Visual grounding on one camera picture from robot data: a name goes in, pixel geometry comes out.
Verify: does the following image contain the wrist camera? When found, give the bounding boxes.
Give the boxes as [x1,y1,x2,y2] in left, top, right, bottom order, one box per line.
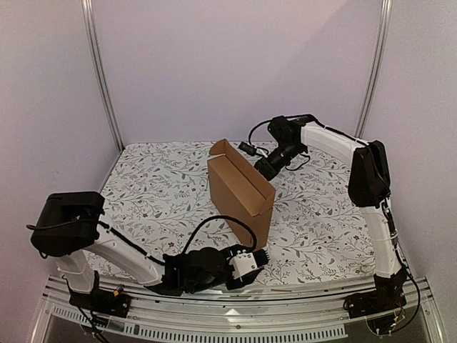
[228,249,269,279]
[238,141,269,157]

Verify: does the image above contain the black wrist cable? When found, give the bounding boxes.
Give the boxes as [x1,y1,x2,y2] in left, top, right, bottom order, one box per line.
[247,119,276,146]
[181,214,258,257]

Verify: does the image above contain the right aluminium frame post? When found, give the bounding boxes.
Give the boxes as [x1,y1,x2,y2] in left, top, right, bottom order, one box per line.
[355,0,393,139]

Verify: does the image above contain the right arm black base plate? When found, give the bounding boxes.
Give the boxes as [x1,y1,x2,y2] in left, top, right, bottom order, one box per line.
[343,290,406,319]

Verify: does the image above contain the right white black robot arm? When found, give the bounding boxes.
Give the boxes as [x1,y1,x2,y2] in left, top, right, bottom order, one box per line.
[254,114,408,312]

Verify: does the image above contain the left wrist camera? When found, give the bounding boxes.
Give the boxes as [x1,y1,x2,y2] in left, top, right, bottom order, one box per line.
[228,249,269,279]

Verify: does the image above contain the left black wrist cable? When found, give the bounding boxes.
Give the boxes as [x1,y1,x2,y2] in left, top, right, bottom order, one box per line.
[181,214,258,257]

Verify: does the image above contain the brown cardboard box sheet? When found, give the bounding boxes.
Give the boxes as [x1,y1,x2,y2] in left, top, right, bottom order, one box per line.
[207,139,276,250]

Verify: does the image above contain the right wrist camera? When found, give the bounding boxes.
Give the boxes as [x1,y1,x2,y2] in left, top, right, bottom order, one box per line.
[238,141,269,157]

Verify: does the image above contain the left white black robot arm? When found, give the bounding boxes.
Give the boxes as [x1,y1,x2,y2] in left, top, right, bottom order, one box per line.
[27,192,269,317]

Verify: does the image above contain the aluminium front rail base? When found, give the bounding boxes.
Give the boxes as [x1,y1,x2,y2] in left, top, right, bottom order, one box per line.
[31,276,448,342]

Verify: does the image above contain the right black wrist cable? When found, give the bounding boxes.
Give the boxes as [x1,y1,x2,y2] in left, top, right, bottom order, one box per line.
[247,119,276,146]

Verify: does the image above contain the aluminium frame post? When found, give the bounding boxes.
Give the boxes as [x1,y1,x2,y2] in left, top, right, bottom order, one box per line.
[81,0,125,153]
[355,0,393,139]

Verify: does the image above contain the left aluminium frame post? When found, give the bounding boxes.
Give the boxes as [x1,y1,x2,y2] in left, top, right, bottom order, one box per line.
[81,0,125,153]

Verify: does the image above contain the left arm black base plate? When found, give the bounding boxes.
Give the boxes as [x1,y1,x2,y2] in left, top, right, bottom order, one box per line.
[69,289,132,318]

